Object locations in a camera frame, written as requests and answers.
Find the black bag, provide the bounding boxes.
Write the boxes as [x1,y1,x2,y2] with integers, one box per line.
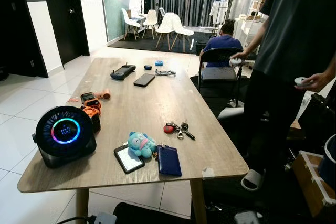
[297,94,336,154]

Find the blue bucket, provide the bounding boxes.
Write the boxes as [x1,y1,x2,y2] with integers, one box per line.
[318,135,336,190]

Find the standing person black clothes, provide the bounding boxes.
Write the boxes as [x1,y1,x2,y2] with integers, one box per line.
[231,0,336,191]

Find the white side table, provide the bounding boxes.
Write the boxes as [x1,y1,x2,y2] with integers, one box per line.
[234,17,263,47]

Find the black folding chair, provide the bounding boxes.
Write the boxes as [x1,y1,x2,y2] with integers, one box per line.
[198,47,243,100]

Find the seated person blue shirt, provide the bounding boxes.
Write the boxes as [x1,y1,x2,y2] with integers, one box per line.
[202,20,243,68]

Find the white hanging shirt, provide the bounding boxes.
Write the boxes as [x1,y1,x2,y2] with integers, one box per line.
[210,0,229,25]

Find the metal clothes rack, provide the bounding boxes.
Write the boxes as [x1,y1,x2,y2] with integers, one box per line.
[202,0,237,30]

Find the key bunch with red fob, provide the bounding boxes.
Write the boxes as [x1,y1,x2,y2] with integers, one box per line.
[163,122,196,141]

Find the white shell chair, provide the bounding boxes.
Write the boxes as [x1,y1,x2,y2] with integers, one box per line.
[171,14,195,53]
[155,13,176,51]
[142,10,159,40]
[121,8,142,41]

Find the light wooden table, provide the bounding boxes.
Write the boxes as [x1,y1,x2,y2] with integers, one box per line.
[17,57,249,224]

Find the black smartphone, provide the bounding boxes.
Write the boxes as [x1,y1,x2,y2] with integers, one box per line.
[133,73,156,88]

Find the black rug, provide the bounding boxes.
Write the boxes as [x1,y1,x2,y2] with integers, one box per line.
[108,31,212,55]

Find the blue plush toy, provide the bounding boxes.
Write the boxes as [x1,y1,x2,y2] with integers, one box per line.
[128,132,158,158]

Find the black handheld game console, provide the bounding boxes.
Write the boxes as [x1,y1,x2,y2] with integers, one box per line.
[110,64,137,81]

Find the black card holder white card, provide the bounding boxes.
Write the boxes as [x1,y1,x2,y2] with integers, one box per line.
[114,145,145,175]

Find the black floor mat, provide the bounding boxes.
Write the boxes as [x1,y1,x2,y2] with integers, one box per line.
[113,202,196,224]

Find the small orange black device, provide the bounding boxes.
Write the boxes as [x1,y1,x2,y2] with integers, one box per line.
[82,106,101,133]
[80,92,101,110]

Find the round black rgb fan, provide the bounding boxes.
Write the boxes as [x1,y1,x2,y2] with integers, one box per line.
[33,105,97,169]

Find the wide black door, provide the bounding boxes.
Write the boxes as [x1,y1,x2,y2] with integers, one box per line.
[0,0,49,78]

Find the silver carabiner key ring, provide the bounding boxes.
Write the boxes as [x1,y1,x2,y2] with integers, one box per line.
[155,69,176,77]

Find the orange cylindrical handle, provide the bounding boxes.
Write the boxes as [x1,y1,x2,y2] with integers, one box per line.
[94,90,111,100]

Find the black door with handle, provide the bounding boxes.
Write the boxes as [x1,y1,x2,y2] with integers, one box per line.
[39,0,90,65]

